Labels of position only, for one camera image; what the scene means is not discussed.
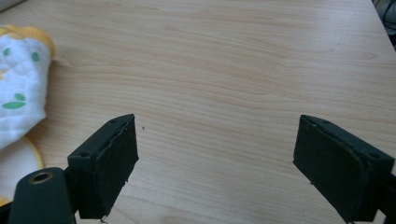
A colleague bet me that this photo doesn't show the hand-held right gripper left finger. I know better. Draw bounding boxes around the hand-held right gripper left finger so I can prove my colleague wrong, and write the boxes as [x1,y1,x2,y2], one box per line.
[67,113,140,220]

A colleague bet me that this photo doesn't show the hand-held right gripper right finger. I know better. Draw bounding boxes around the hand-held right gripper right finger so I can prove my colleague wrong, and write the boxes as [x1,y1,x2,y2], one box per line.
[292,114,396,224]

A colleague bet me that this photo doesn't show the white leaf-print baby garment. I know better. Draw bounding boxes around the white leaf-print baby garment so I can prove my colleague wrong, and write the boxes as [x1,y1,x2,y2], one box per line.
[0,24,57,207]

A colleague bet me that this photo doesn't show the dark cables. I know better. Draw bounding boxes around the dark cables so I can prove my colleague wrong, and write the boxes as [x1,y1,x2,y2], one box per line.
[372,0,396,52]

